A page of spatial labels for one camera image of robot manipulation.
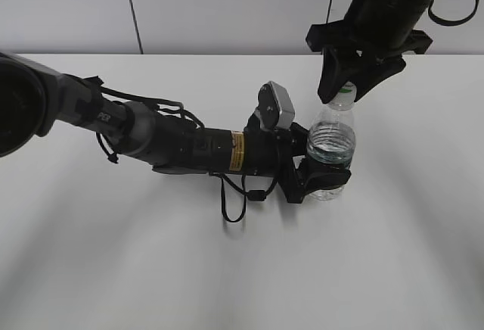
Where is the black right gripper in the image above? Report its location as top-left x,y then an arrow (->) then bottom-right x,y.
306,0 -> 432,104

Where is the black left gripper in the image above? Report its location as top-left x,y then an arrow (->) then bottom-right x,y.
242,114 -> 351,204

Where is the white green bottle cap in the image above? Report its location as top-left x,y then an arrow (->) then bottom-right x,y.
327,82 -> 357,111

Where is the clear cestbon water bottle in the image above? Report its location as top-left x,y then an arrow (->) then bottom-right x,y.
306,95 -> 358,201

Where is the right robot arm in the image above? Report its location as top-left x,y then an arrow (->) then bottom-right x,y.
306,0 -> 433,104

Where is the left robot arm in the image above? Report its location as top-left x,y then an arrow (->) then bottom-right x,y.
1,53 -> 351,204

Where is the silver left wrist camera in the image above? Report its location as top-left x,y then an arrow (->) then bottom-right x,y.
256,81 -> 295,131

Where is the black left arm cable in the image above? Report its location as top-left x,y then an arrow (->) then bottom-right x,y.
207,136 -> 281,223

